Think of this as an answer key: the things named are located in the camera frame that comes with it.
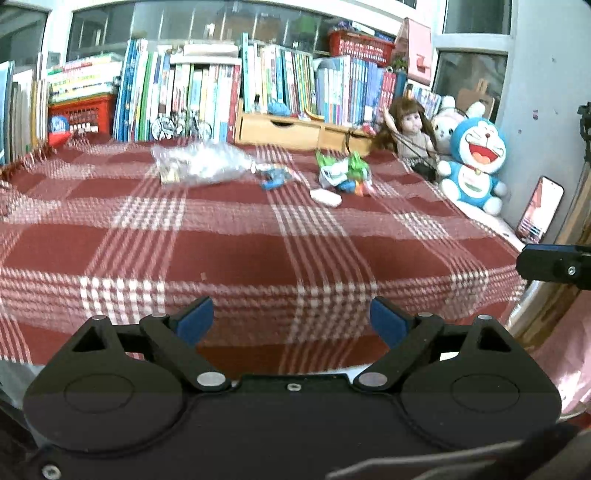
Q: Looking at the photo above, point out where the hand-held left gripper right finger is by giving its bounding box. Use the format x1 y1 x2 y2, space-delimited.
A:
353 296 518 393

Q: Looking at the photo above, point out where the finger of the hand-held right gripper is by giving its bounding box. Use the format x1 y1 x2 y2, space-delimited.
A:
516 244 591 291

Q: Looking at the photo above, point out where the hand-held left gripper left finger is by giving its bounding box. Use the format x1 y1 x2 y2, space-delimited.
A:
69 296 232 393

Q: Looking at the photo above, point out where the smartphone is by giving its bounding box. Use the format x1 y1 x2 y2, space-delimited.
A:
515 175 565 244

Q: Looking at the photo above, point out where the red plaid blanket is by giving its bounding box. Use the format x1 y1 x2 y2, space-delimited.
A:
0 134 527 370

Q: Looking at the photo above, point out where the pink cloth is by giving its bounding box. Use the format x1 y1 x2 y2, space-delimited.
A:
526 291 591 416

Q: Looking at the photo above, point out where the small white wrapper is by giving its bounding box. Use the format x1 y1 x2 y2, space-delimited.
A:
309 188 343 206

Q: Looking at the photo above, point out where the blue cat plush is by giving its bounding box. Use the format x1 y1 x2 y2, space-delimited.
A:
436 117 509 217

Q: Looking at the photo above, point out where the small black bag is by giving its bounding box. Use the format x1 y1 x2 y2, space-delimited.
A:
410 158 438 184

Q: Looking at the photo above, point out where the black stand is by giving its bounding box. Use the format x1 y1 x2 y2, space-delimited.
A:
577 102 591 163

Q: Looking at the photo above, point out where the clear plastic bag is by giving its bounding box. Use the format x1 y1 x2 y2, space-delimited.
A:
151 140 257 186

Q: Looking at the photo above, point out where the green snack wrapper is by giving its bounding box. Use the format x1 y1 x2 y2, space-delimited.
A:
315 150 372 192

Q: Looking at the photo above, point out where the small blue toy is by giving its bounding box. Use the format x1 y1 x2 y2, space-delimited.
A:
259 165 294 191

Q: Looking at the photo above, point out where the white bunny plush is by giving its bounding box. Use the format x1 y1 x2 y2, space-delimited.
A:
431 95 485 155

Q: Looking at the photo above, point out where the miniature bicycle model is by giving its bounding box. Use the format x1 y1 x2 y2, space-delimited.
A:
150 111 213 140

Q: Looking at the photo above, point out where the brown-haired doll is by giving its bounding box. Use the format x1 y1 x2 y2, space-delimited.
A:
372 97 451 183

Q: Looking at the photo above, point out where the wooden drawer box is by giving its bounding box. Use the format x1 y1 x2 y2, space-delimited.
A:
235 111 375 153

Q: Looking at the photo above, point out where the row of upright books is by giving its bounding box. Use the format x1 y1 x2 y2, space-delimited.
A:
241 32 317 116
315 55 407 127
113 38 243 144
0 60 49 167
404 82 444 121

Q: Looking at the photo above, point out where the red plastic basket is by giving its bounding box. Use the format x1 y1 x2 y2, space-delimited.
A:
329 30 397 66
47 93 117 139

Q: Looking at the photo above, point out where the pink toy house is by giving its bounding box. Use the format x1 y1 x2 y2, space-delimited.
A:
392 17 434 86

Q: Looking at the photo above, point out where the stack of flat books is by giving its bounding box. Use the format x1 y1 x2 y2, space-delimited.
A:
46 53 124 103

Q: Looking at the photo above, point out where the white window frame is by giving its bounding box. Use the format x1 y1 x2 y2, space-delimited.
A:
0 0 513 63

